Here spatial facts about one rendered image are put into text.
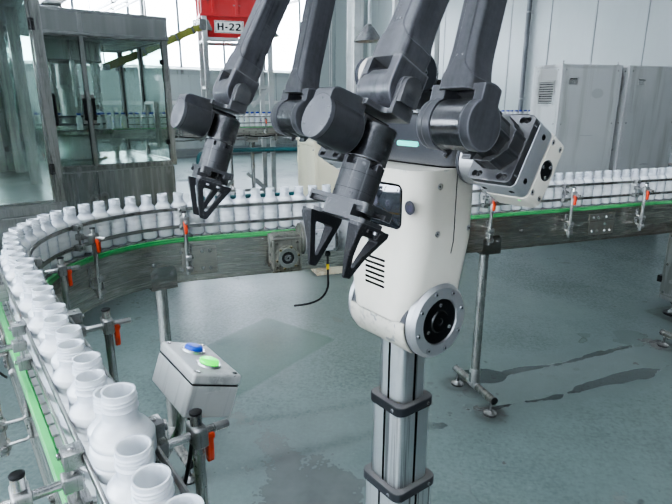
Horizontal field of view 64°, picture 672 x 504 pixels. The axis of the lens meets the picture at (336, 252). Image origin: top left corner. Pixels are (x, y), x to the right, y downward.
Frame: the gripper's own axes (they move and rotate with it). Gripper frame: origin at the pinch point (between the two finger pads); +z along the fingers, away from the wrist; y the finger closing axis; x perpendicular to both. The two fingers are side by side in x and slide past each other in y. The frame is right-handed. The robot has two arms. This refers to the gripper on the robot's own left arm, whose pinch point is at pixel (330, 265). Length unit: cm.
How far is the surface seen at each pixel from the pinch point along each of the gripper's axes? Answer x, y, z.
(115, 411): -22.2, -3.6, 21.6
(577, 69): 498, -176, -255
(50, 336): -14.7, -38.1, 25.7
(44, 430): -13, -35, 40
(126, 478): -22.6, 2.4, 25.8
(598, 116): 545, -155, -224
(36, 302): -13, -50, 24
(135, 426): -19.9, -2.6, 22.9
